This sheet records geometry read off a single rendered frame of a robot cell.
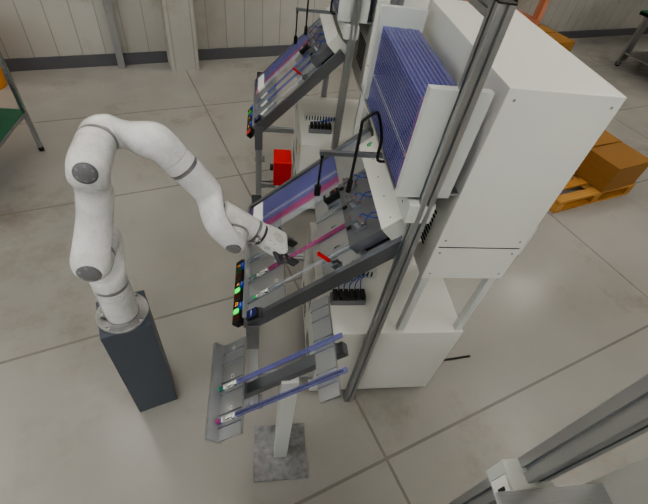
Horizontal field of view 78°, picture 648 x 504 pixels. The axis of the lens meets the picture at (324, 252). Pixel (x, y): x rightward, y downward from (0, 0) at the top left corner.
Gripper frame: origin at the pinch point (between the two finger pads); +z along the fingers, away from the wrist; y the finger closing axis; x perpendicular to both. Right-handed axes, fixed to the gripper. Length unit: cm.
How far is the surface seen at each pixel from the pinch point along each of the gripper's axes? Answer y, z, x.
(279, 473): -47, 60, 81
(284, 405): -40, 22, 32
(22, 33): 348, -153, 202
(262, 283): 5.7, 6.4, 26.5
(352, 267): -10.1, 13.1, -15.1
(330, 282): -10.0, 13.0, -4.5
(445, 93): -12, -18, -72
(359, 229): -1.3, 8.7, -24.2
